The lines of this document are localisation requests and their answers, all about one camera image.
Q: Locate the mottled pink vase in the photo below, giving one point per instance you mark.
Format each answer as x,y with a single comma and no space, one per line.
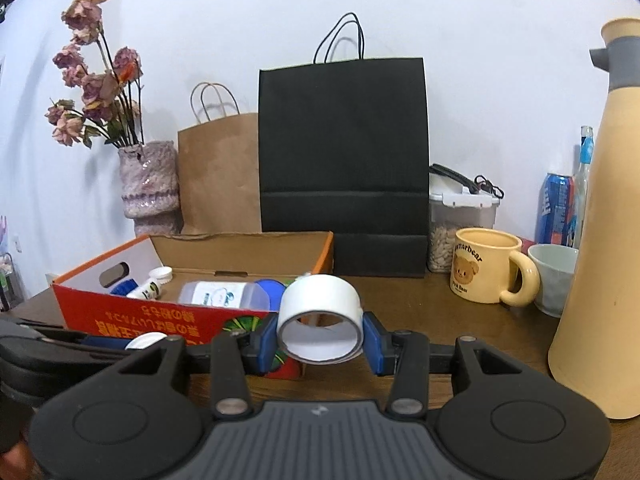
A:
150,180

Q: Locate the blue drink can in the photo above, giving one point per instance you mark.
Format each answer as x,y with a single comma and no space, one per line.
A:
555,210

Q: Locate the pale grey cup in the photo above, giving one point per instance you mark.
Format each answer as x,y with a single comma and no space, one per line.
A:
552,275

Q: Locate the dried pink flowers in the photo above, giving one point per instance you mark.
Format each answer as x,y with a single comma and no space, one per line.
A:
97,87

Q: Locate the clear plastic bottle white label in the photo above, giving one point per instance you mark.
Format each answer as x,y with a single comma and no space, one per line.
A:
215,294

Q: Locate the translucent blue round lid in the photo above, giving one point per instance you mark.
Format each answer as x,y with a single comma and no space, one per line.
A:
272,292

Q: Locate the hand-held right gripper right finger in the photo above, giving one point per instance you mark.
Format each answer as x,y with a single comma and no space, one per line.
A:
376,344

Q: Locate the white spray bottle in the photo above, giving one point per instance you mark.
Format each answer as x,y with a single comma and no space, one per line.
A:
145,290

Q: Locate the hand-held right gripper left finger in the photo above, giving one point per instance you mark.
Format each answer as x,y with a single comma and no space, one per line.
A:
267,345

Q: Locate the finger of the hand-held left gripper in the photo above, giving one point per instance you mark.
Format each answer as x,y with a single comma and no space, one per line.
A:
70,336
105,344

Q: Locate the black paper bag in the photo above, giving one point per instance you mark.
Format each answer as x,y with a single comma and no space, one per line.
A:
345,160

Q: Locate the white ridged cap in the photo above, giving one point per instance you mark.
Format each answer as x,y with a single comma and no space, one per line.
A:
161,274

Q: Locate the yellow bear mug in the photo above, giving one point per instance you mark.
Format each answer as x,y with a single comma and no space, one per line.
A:
480,270

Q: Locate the white tape roll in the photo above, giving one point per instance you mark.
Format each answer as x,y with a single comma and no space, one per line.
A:
320,292

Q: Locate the red cardboard box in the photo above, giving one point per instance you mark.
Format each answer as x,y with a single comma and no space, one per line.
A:
125,317

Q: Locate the brown paper bag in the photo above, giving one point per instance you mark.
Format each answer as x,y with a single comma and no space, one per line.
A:
220,175

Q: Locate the cream thermos jug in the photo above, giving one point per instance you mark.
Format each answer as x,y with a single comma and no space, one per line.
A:
600,260

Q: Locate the clear food container with seeds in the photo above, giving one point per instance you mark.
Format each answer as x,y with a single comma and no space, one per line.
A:
442,240

